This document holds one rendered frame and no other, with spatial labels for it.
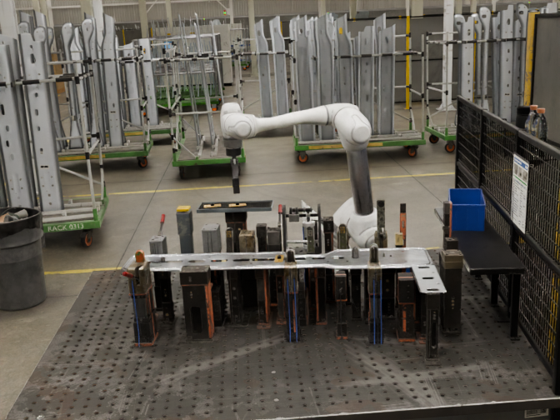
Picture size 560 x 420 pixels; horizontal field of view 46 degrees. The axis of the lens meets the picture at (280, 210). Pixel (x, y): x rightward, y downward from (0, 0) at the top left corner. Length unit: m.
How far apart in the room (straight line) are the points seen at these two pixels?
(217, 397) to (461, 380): 0.91
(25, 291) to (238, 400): 3.15
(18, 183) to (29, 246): 1.78
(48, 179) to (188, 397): 4.64
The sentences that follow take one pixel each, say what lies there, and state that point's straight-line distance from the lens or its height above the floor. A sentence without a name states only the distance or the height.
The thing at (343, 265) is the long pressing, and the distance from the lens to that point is 2.88.
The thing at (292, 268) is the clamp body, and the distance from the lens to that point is 2.76.
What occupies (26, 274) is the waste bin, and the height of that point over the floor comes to 0.28.
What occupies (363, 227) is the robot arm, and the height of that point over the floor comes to 1.00.
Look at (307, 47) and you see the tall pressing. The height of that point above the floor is 1.65.
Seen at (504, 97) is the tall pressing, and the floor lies 0.73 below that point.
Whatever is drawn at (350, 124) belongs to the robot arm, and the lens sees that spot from 3.13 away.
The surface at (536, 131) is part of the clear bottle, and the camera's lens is 2.94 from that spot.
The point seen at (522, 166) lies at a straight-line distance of 2.85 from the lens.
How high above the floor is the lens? 2.03
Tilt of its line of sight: 16 degrees down
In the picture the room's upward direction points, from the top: 3 degrees counter-clockwise
